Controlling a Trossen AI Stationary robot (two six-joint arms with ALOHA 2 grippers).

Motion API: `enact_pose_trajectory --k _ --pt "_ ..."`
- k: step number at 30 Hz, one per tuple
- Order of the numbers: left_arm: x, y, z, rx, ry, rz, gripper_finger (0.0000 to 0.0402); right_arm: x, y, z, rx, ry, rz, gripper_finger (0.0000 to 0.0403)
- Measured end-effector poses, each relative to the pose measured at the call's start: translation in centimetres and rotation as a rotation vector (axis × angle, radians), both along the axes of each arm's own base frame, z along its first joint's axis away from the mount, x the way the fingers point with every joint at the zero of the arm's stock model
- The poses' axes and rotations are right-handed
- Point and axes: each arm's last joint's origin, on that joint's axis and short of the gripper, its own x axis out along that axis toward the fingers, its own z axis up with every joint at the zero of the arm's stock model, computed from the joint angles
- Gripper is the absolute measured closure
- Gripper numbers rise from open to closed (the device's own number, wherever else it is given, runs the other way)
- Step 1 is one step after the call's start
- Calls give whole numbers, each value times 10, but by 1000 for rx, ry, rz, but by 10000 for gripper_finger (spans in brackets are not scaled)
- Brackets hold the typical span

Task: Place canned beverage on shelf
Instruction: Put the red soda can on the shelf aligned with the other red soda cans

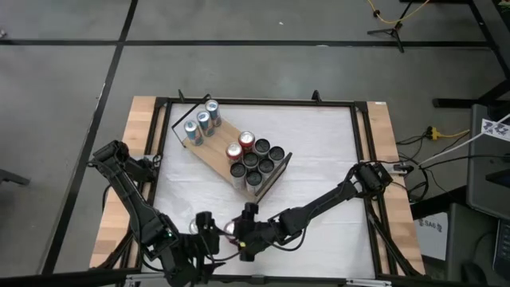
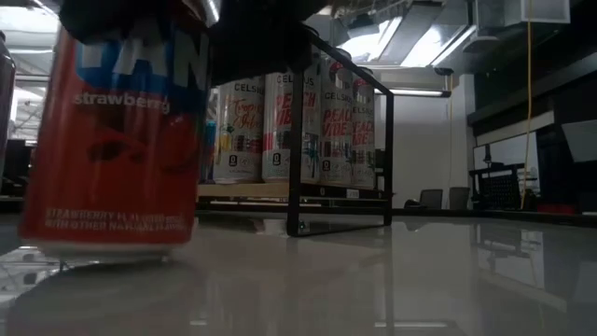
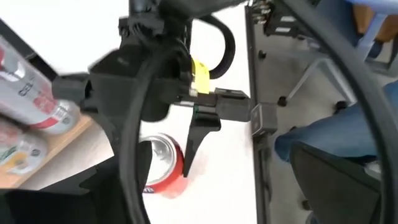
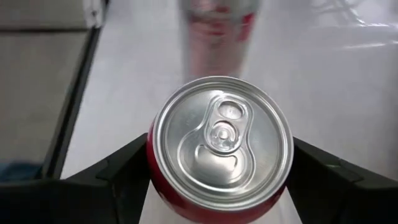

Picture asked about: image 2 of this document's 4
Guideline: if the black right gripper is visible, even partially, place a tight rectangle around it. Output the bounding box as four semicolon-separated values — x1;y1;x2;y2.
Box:
207;0;327;88

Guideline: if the white Celsius can black top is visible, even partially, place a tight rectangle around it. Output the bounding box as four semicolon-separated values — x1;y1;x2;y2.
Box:
352;67;377;188
319;46;355;186
261;69;323;184

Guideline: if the black-topped beverage can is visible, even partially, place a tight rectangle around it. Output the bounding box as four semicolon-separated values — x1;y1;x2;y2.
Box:
212;77;266;184

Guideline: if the light blue silver energy can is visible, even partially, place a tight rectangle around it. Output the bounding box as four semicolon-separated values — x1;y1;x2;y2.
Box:
200;119;218;184

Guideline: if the red Fanta strawberry can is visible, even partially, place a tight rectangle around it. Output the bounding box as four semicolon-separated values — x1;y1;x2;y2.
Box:
17;18;214;257

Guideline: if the silver-topped beverage can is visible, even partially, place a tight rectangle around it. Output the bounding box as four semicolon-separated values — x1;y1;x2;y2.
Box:
0;32;16;183

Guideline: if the ceiling tube light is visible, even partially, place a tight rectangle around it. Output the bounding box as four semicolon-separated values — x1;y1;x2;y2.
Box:
389;87;452;98

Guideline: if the gray office chair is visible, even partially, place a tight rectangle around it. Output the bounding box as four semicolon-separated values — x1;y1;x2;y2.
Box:
418;189;444;210
448;186;472;211

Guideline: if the black rack desk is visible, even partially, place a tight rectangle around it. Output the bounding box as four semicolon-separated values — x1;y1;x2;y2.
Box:
468;161;540;211

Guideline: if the light gray tilted panel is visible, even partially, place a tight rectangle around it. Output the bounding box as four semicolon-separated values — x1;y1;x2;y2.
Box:
561;119;597;164

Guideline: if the red box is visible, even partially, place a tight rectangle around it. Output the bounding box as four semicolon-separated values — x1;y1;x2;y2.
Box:
535;202;578;216

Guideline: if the wooden shelf black metal frame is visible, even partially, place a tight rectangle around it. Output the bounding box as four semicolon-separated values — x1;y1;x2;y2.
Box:
195;25;396;238

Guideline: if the white wall board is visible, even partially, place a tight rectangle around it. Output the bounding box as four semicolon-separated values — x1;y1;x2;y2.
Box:
473;133;540;188

